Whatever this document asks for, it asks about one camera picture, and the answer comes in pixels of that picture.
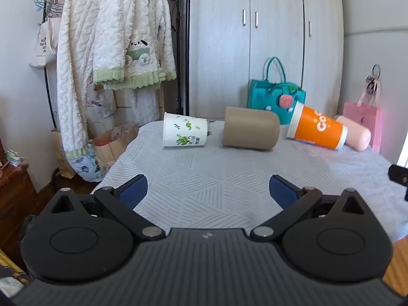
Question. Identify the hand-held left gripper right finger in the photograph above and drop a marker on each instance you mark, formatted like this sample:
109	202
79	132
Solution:
282	192

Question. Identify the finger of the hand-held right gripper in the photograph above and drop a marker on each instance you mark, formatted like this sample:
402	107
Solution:
399	174

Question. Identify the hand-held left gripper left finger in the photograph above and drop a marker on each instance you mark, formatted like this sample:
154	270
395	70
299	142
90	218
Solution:
135	192

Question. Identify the pink cup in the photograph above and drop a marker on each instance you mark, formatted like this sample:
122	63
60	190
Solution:
358	135

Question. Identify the tan cup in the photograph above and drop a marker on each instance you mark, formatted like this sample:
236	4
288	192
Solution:
250	129

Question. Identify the orange cup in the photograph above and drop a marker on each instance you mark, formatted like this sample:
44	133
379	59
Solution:
318	127

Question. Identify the white cup with green print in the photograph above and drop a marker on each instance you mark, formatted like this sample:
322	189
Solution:
183	130

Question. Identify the brown paper bag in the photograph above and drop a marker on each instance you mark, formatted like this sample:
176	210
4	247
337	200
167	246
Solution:
110	148
59	153

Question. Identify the pink gift bag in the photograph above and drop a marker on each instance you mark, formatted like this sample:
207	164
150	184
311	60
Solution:
366	116

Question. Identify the white fleece pants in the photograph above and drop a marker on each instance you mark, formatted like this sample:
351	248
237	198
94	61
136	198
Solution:
140	105

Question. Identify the teal handbag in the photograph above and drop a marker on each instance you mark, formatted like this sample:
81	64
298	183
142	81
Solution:
264	97

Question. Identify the small white printed bag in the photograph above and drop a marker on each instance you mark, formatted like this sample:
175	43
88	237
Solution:
102	100

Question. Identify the wooden dresser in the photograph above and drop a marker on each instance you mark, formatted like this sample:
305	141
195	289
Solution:
14	194

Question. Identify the long white fleece robe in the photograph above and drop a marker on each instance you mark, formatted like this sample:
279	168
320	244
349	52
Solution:
75	79

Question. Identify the black clothes rack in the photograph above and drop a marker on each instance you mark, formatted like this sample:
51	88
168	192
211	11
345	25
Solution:
46	79

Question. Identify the white wardrobe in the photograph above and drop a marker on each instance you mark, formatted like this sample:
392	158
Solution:
223	44

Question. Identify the white fleece top green trim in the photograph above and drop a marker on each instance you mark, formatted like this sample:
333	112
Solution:
134	22

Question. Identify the white tote bag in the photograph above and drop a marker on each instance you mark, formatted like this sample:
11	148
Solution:
43	46

